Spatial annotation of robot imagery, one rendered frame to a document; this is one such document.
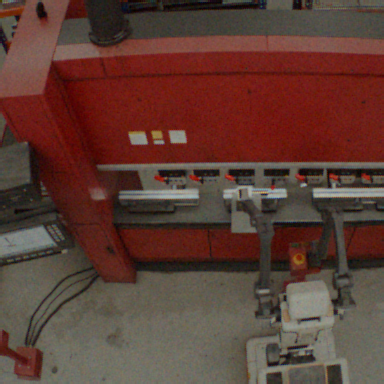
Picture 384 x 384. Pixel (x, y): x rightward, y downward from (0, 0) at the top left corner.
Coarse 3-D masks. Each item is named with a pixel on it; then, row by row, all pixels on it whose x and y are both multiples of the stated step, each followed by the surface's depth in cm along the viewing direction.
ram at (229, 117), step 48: (96, 96) 261; (144, 96) 260; (192, 96) 259; (240, 96) 258; (288, 96) 256; (336, 96) 254; (96, 144) 297; (144, 144) 296; (192, 144) 295; (240, 144) 293; (288, 144) 291; (336, 144) 289
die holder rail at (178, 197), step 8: (120, 192) 354; (128, 192) 354; (136, 192) 353; (144, 192) 353; (152, 192) 352; (160, 192) 352; (168, 192) 351; (176, 192) 351; (184, 192) 350; (192, 192) 350; (120, 200) 354; (128, 200) 354; (136, 200) 360; (144, 200) 353; (152, 200) 353; (160, 200) 352; (168, 200) 358; (176, 200) 352; (184, 200) 352; (192, 200) 351
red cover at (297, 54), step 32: (64, 64) 237; (96, 64) 238; (128, 64) 238; (160, 64) 238; (192, 64) 237; (224, 64) 236; (256, 64) 235; (288, 64) 234; (320, 64) 233; (352, 64) 231
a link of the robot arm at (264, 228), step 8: (264, 216) 275; (256, 224) 272; (264, 224) 272; (264, 232) 268; (272, 232) 268; (264, 240) 269; (264, 248) 272; (264, 256) 274; (264, 264) 276; (264, 272) 278; (264, 280) 280; (272, 280) 285; (256, 288) 283; (272, 288) 283; (256, 296) 283; (272, 296) 285
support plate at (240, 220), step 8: (232, 200) 341; (256, 200) 340; (232, 208) 339; (232, 216) 336; (240, 216) 336; (248, 216) 335; (232, 224) 333; (240, 224) 333; (248, 224) 333; (232, 232) 331; (240, 232) 331; (248, 232) 331
